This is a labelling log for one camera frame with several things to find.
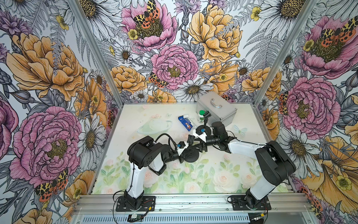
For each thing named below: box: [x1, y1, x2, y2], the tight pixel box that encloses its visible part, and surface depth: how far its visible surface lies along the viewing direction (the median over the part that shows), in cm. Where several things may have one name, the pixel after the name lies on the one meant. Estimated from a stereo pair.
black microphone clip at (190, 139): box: [186, 134, 196, 147], surface depth 78 cm
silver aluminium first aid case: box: [195, 91, 238, 127], surface depth 101 cm
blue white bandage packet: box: [178, 113, 193, 132], surface depth 107 cm
